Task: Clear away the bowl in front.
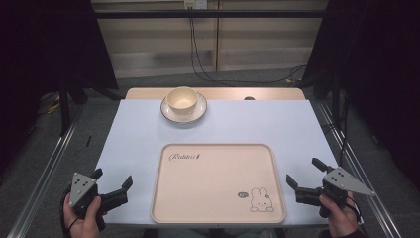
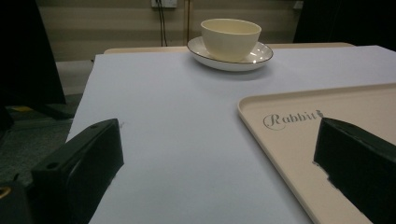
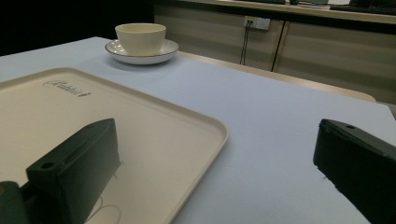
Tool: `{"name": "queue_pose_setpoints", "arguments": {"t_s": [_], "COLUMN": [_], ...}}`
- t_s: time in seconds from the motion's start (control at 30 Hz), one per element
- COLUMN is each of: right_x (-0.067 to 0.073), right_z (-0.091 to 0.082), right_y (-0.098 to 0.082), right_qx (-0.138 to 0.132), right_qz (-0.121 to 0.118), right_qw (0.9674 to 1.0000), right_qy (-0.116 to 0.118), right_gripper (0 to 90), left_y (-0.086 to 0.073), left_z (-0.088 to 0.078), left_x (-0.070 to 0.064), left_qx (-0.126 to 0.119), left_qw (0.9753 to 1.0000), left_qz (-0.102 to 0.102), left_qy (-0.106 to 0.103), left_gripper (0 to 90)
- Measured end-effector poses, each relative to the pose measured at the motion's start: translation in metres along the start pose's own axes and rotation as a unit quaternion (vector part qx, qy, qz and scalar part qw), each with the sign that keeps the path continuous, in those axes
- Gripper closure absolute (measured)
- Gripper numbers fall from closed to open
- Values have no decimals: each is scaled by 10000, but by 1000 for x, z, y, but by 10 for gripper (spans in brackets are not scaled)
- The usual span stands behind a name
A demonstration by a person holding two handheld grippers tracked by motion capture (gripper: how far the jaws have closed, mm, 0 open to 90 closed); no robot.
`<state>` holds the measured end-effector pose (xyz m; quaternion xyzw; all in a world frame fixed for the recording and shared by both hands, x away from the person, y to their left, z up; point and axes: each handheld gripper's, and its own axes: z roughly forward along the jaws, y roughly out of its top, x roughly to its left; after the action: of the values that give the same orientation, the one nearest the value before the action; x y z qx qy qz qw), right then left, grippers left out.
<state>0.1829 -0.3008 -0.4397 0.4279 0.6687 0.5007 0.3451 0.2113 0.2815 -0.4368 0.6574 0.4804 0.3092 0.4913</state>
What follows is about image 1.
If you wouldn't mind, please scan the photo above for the black horizontal frame bar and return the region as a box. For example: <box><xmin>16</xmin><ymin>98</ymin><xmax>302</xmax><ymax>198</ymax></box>
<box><xmin>93</xmin><ymin>9</ymin><xmax>327</xmax><ymax>20</ymax></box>

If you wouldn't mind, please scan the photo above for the beige tray with rabbit print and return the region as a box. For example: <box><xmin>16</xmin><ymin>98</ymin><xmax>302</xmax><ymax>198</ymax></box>
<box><xmin>150</xmin><ymin>142</ymin><xmax>287</xmax><ymax>225</ymax></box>

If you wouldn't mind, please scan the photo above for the black stand post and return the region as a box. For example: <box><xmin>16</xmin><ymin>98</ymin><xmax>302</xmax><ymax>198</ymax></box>
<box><xmin>331</xmin><ymin>70</ymin><xmax>342</xmax><ymax>127</ymax></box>
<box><xmin>58</xmin><ymin>73</ymin><xmax>72</xmax><ymax>137</ymax></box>

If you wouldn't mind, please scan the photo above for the person's left hand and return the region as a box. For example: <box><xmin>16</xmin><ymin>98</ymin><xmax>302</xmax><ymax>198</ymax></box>
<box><xmin>62</xmin><ymin>194</ymin><xmax>103</xmax><ymax>238</ymax></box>

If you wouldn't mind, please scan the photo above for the white table mat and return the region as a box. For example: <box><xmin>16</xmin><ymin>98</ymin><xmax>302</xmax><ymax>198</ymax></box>
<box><xmin>94</xmin><ymin>98</ymin><xmax>341</xmax><ymax>228</ymax></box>

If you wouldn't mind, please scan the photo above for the metal floor rail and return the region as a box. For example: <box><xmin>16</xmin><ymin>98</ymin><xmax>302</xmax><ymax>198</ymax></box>
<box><xmin>6</xmin><ymin>104</ymin><xmax>85</xmax><ymax>238</ymax></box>
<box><xmin>317</xmin><ymin>101</ymin><xmax>403</xmax><ymax>238</ymax></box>

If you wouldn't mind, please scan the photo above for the wooden table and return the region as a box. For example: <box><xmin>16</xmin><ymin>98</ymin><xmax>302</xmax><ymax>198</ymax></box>
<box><xmin>124</xmin><ymin>86</ymin><xmax>307</xmax><ymax>101</ymax></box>

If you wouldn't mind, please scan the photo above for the cream plate with dark rim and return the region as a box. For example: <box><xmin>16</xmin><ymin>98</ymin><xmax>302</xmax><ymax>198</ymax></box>
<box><xmin>159</xmin><ymin>92</ymin><xmax>208</xmax><ymax>125</ymax></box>

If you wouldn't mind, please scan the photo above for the black curtain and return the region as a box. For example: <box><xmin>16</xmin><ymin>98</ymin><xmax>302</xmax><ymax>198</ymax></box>
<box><xmin>300</xmin><ymin>0</ymin><xmax>420</xmax><ymax>189</ymax></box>
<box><xmin>0</xmin><ymin>0</ymin><xmax>119</xmax><ymax>173</ymax></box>

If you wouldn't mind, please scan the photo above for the cream bowl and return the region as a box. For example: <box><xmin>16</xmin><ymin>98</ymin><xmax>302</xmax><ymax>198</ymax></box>
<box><xmin>165</xmin><ymin>85</ymin><xmax>199</xmax><ymax>116</ymax></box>

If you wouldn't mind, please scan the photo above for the black cable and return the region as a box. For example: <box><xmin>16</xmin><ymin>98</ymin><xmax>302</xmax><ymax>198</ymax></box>
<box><xmin>187</xmin><ymin>7</ymin><xmax>308</xmax><ymax>87</ymax></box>

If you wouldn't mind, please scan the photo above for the white wall socket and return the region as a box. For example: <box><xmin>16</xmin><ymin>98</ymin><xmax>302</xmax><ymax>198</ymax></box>
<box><xmin>183</xmin><ymin>0</ymin><xmax>209</xmax><ymax>10</ymax></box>

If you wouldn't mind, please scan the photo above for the yellow cable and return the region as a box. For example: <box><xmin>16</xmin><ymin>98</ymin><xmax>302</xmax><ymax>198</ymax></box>
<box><xmin>46</xmin><ymin>94</ymin><xmax>62</xmax><ymax>115</ymax></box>

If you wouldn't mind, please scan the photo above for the black wrist strap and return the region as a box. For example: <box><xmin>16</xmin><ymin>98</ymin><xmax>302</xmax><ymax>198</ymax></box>
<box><xmin>345</xmin><ymin>195</ymin><xmax>364</xmax><ymax>226</ymax></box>
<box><xmin>58</xmin><ymin>186</ymin><xmax>80</xmax><ymax>238</ymax></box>

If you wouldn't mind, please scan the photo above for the person's right hand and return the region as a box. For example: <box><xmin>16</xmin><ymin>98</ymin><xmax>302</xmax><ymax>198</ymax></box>
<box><xmin>318</xmin><ymin>192</ymin><xmax>361</xmax><ymax>238</ymax></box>

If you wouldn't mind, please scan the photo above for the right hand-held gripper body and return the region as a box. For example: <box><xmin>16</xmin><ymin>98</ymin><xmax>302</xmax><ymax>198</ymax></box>
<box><xmin>316</xmin><ymin>166</ymin><xmax>376</xmax><ymax>219</ymax></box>

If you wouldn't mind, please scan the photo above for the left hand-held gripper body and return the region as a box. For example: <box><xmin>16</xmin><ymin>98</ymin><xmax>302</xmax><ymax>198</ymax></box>
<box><xmin>68</xmin><ymin>172</ymin><xmax>107</xmax><ymax>232</ymax></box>

